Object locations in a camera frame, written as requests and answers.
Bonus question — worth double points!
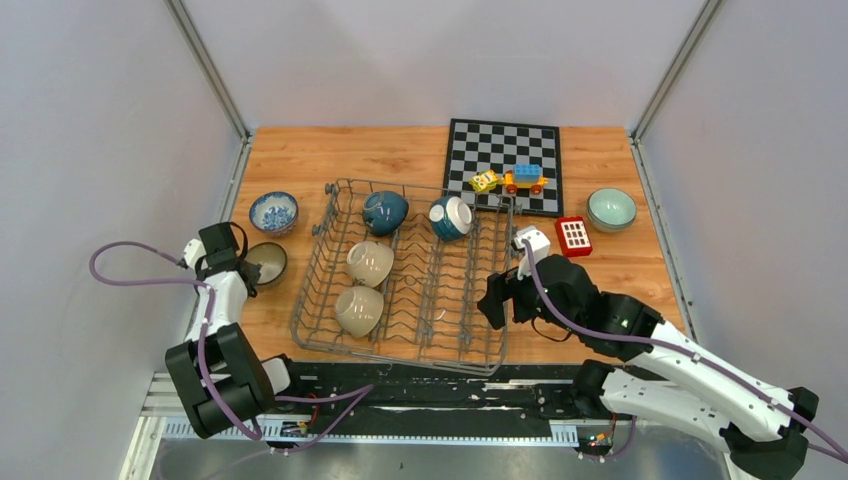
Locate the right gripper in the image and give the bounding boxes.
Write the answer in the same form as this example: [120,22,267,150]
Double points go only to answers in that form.
[477,263,580,335]

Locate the dark patterned bowl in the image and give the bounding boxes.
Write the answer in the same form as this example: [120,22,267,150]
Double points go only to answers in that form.
[246,242,288,288]

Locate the white blue floral bowl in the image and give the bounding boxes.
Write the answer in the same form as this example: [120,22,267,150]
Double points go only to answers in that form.
[248,191,299,232]

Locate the grey wire dish rack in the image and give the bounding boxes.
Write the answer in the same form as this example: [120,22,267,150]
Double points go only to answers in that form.
[290,178,521,376]

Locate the light teal checked bowl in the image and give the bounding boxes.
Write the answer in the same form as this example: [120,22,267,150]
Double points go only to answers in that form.
[587,188,638,233]

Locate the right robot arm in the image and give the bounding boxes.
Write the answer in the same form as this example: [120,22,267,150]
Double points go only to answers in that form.
[478,255,819,479]

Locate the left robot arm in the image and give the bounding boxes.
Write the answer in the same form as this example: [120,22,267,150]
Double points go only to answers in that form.
[165,222,307,440]

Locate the teal white bowl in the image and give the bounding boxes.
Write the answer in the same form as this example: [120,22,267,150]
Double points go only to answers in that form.
[427,195,474,242]

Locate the red toy brick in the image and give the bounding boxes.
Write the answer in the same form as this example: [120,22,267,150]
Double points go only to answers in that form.
[555,216,593,258]

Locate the yellow toy block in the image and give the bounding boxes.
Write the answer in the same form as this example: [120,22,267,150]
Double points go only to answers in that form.
[468,169,502,194]

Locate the blue orange toy car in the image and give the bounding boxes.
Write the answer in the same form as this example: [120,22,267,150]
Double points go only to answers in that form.
[502,164,547,195]

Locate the beige bowl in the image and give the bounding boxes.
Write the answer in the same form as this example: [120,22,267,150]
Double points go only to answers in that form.
[346,240,395,288]
[334,286,384,338]

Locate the dark blue bowl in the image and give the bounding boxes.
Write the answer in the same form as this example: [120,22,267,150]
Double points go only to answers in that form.
[362,191,409,237]

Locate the black white chessboard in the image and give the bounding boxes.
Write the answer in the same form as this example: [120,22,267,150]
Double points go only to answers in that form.
[443,118,565,217]

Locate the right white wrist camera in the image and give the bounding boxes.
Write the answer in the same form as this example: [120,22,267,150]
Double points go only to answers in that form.
[513,226,551,280]

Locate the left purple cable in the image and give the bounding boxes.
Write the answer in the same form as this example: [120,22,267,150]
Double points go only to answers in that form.
[88,241,376,455]

